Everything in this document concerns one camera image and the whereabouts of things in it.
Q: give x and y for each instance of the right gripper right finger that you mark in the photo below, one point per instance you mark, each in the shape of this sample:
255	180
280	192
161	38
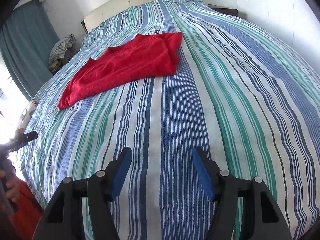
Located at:
261	217

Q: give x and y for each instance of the red sweater white motif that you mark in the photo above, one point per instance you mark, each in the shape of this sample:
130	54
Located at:
142	57

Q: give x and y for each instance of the person's left hand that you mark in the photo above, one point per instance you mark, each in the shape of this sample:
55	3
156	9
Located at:
13	188

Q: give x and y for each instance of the patterned cream pillow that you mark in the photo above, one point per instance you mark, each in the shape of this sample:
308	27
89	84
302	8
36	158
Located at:
26	116

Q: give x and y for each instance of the checkered folded cloth pile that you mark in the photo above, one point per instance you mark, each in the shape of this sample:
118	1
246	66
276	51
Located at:
59	49

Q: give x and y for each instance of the teal curtain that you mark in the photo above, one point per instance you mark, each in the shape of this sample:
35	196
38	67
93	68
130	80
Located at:
27	38

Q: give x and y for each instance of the striped blue green bedspread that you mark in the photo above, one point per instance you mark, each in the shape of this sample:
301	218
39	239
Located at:
244	96

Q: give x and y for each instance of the dark bedside table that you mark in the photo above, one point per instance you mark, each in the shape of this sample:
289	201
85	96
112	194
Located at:
227	11

